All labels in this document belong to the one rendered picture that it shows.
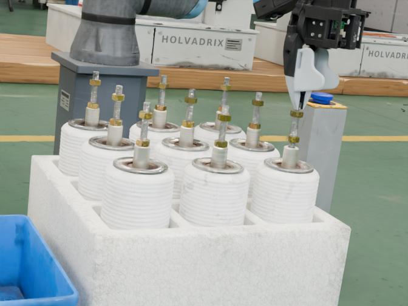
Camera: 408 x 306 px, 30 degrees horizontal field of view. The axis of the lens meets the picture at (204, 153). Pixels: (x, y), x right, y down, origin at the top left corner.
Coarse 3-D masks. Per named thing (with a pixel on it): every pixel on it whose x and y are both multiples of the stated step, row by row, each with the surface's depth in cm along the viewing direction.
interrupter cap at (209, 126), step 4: (200, 124) 134; (204, 124) 135; (208, 124) 135; (212, 124) 136; (228, 124) 137; (232, 124) 137; (204, 128) 132; (208, 128) 132; (212, 128) 133; (228, 128) 136; (232, 128) 135; (236, 128) 135; (240, 128) 135; (216, 132) 131; (228, 132) 131; (232, 132) 131; (236, 132) 132; (240, 132) 133
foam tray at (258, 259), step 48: (48, 192) 119; (48, 240) 118; (96, 240) 96; (144, 240) 98; (192, 240) 101; (240, 240) 105; (288, 240) 108; (336, 240) 112; (96, 288) 97; (144, 288) 100; (192, 288) 103; (240, 288) 107; (288, 288) 110; (336, 288) 114
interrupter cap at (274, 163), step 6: (264, 162) 113; (270, 162) 114; (276, 162) 115; (300, 162) 116; (276, 168) 111; (282, 168) 111; (288, 168) 113; (300, 168) 114; (306, 168) 113; (312, 168) 113
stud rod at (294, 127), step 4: (300, 104) 111; (300, 108) 112; (292, 120) 112; (296, 120) 112; (292, 124) 112; (296, 124) 112; (292, 128) 112; (296, 128) 112; (292, 132) 112; (296, 132) 113; (292, 136) 112; (292, 144) 113
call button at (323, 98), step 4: (312, 92) 136; (316, 92) 137; (320, 92) 137; (312, 96) 136; (316, 96) 135; (320, 96) 134; (324, 96) 134; (328, 96) 135; (332, 96) 136; (312, 100) 136; (316, 100) 135; (320, 100) 135; (324, 100) 135; (328, 100) 135
